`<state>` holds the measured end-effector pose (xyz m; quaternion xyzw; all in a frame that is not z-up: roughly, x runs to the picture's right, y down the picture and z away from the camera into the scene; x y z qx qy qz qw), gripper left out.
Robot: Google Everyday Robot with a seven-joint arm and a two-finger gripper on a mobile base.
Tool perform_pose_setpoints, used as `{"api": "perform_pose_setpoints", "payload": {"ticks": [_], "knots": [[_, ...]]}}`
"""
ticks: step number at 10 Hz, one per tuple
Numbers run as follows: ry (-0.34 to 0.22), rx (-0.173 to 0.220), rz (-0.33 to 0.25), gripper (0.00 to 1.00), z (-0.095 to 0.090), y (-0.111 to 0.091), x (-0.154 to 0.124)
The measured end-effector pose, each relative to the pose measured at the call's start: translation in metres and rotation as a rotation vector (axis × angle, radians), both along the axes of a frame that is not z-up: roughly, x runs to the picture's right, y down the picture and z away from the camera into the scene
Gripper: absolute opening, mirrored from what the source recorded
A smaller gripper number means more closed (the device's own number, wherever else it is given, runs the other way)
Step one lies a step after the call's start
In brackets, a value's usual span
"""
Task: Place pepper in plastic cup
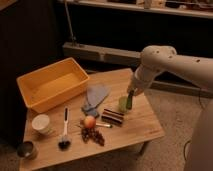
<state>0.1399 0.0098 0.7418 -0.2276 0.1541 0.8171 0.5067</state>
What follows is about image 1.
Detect green pepper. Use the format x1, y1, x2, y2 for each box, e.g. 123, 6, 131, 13
126, 90, 134, 110

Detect small wooden handled brush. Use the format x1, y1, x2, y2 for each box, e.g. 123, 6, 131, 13
96, 123, 113, 128

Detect wooden table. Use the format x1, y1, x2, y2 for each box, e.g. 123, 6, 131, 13
20, 69, 164, 171

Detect blue cloth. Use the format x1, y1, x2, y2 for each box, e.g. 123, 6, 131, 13
81, 84, 109, 118

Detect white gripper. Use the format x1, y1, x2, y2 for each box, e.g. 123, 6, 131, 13
127, 76, 145, 96

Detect yellow plastic bin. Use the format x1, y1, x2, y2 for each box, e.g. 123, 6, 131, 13
17, 58, 89, 113

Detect red yellow apple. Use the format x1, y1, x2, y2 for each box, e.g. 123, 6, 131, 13
83, 116, 96, 129

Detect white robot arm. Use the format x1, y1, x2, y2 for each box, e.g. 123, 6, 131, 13
127, 45, 213, 171

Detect metal shelf frame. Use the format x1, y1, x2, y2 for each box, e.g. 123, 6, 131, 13
56, 0, 213, 99

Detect metal tin can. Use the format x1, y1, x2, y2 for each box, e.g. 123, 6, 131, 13
17, 141, 38, 160

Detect bunch of dark grapes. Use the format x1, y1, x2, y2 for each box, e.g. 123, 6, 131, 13
81, 128, 105, 146

